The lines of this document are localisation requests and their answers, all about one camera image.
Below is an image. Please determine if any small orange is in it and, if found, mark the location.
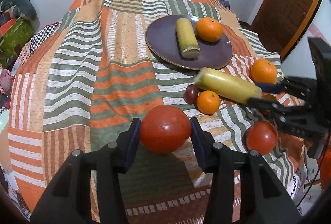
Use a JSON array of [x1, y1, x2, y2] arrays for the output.
[[196, 90, 221, 115]]

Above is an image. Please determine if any striped patchwork blanket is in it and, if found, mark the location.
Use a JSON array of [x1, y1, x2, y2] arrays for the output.
[[8, 0, 311, 224]]

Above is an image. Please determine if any green cardboard box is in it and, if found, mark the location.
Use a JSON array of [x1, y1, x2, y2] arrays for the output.
[[0, 18, 35, 60]]

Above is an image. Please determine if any long yellow banana piece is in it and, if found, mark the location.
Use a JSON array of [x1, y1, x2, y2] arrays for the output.
[[194, 67, 263, 105]]

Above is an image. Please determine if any short green-yellow banana piece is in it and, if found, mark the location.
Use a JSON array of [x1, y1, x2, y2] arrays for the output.
[[176, 18, 201, 58]]

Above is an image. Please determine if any large orange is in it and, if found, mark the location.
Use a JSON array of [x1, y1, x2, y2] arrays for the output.
[[250, 58, 278, 84], [196, 17, 223, 42]]

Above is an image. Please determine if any brown wooden door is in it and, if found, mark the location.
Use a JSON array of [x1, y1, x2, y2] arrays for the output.
[[250, 0, 325, 60]]

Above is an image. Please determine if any dark red plum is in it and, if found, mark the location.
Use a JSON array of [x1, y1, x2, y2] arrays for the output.
[[184, 85, 199, 105]]

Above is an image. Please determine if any black cable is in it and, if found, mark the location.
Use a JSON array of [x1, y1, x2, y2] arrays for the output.
[[295, 145, 331, 211]]

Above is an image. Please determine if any purple plate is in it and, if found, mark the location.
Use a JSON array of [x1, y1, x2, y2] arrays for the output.
[[145, 14, 234, 70]]

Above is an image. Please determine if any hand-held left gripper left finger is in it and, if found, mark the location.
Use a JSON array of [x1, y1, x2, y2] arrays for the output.
[[30, 118, 142, 224]]

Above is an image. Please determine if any small red tomato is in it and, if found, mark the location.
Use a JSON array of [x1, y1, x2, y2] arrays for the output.
[[246, 121, 278, 156]]

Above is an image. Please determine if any large red tomato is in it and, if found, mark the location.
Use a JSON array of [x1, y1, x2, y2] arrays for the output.
[[140, 105, 192, 155]]

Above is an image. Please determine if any black-white checkered cloth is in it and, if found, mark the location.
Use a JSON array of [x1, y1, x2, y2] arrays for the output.
[[28, 21, 62, 54]]

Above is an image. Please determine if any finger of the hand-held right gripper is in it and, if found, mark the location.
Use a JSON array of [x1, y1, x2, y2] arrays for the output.
[[244, 97, 312, 125], [255, 75, 318, 107]]

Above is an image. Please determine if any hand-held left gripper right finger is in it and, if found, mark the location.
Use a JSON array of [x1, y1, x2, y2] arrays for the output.
[[190, 118, 303, 224]]

